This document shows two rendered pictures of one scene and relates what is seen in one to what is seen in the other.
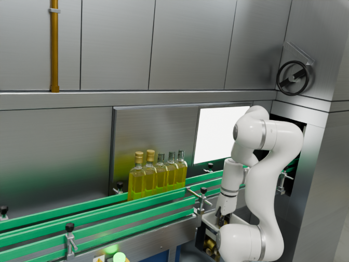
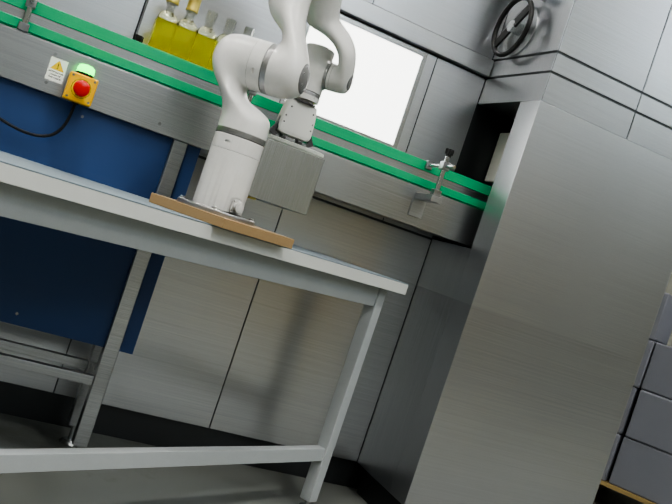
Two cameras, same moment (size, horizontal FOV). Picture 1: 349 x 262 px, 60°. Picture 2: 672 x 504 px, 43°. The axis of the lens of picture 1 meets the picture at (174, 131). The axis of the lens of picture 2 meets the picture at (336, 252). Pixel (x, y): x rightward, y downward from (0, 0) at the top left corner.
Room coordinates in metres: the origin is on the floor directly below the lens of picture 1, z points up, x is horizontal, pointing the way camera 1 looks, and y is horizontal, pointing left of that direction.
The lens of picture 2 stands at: (-0.90, -1.17, 0.80)
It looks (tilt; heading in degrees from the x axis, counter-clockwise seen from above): 1 degrees down; 17
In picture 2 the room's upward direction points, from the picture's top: 19 degrees clockwise
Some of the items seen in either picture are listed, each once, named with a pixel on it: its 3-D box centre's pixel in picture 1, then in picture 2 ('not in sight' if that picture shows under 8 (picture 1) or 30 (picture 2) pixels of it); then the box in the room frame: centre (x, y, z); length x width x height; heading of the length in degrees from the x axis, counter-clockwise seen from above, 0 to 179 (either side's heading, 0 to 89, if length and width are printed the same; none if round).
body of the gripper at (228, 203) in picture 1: (227, 201); (297, 118); (1.31, -0.29, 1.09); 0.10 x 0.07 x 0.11; 131
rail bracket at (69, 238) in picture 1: (71, 245); (30, 5); (0.86, 0.29, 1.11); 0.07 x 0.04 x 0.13; 39
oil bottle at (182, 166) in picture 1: (177, 180); not in sight; (1.35, -0.04, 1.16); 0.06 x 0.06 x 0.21; 39
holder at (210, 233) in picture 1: (220, 236); (271, 174); (1.29, -0.28, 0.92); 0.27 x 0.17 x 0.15; 39
